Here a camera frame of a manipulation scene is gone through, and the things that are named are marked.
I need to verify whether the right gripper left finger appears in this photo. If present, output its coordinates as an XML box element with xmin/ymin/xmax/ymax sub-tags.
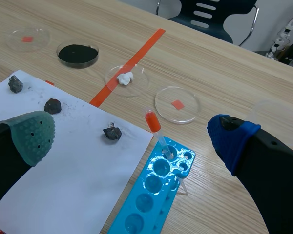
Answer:
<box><xmin>0</xmin><ymin>110</ymin><xmax>56</xmax><ymax>215</ymax></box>

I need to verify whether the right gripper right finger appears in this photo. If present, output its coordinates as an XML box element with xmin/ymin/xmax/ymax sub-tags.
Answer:
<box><xmin>207</xmin><ymin>114</ymin><xmax>293</xmax><ymax>234</ymax></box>

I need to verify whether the small dark stone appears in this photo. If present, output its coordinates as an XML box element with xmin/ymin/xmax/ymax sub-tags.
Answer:
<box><xmin>7</xmin><ymin>75</ymin><xmax>24</xmax><ymax>94</ymax></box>
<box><xmin>44</xmin><ymin>98</ymin><xmax>62</xmax><ymax>115</ymax></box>
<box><xmin>103</xmin><ymin>126</ymin><xmax>123</xmax><ymax>141</ymax></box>

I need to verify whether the clear plastic beaker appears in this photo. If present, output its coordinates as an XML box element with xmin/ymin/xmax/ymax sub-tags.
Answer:
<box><xmin>244</xmin><ymin>98</ymin><xmax>293</xmax><ymax>147</ymax></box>

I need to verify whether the white sheet of paper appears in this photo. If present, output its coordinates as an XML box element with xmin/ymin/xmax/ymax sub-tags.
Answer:
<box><xmin>0</xmin><ymin>70</ymin><xmax>154</xmax><ymax>234</ymax></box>

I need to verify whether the glass dish with black powder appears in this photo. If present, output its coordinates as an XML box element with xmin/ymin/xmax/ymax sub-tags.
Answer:
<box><xmin>56</xmin><ymin>43</ymin><xmax>100</xmax><ymax>69</ymax></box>

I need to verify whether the clear glass dish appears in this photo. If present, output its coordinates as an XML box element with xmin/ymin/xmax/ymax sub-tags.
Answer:
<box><xmin>154</xmin><ymin>86</ymin><xmax>201</xmax><ymax>125</ymax></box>
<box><xmin>6</xmin><ymin>28</ymin><xmax>51</xmax><ymax>53</ymax></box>
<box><xmin>105</xmin><ymin>64</ymin><xmax>150</xmax><ymax>98</ymax></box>

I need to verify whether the turquoise rack with round holes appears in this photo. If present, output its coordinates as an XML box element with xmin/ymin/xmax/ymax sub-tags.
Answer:
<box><xmin>108</xmin><ymin>136</ymin><xmax>196</xmax><ymax>234</ymax></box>

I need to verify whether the dropper with red bulb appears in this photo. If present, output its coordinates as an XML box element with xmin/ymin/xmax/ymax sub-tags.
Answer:
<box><xmin>143</xmin><ymin>108</ymin><xmax>189</xmax><ymax>196</ymax></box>

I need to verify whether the white lump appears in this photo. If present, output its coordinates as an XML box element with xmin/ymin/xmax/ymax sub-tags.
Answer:
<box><xmin>116</xmin><ymin>72</ymin><xmax>134</xmax><ymax>86</ymax></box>

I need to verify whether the dark blue chair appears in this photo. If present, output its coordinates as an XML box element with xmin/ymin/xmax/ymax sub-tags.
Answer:
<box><xmin>156</xmin><ymin>0</ymin><xmax>259</xmax><ymax>46</ymax></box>

